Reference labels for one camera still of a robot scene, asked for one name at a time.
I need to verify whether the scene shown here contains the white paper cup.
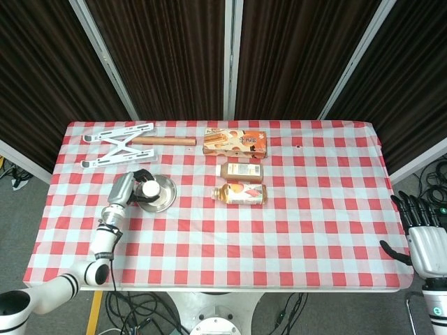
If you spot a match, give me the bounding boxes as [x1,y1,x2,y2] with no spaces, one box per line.
[141,181,162,202]

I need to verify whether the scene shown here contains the round metal plate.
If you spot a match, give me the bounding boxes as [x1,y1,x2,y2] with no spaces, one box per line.
[137,174,177,214]

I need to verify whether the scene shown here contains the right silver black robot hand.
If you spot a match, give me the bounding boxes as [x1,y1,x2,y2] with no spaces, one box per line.
[379,191,447,279]

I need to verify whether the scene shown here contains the black floor cable bundle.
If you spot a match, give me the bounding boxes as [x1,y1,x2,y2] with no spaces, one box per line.
[103,291,191,335]

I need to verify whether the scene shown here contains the orange snack box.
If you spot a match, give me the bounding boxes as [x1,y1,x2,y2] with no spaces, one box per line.
[203,127,269,160]

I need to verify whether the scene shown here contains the black cable with plug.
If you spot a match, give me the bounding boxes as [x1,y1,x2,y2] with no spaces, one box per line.
[273,292,309,329]

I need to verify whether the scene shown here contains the yellow tea bottle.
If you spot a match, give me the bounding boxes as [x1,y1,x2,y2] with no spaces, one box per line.
[212,183,268,207]

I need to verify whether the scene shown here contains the brown cardboard tube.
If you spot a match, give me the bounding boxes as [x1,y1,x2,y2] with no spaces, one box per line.
[131,135,198,147]

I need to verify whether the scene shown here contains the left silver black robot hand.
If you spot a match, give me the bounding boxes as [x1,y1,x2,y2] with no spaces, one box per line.
[107,169,162,207]

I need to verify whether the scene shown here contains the white folding laptop stand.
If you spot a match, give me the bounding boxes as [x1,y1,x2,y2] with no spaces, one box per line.
[80,121,157,170]

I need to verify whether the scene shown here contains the black box green light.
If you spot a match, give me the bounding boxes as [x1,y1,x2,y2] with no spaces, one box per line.
[431,205,447,228]

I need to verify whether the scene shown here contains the coiled black cables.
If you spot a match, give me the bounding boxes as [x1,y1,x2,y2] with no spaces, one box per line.
[416,162,447,210]

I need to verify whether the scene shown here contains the red white checkered tablecloth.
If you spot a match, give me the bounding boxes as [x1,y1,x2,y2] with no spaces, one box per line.
[23,120,416,293]

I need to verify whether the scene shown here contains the dark partition panel white frame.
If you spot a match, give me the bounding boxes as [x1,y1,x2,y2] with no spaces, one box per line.
[318,0,447,185]
[225,0,397,121]
[0,0,139,184]
[68,0,234,121]

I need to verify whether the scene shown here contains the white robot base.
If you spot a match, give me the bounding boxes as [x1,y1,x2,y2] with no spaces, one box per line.
[166,291,267,335]

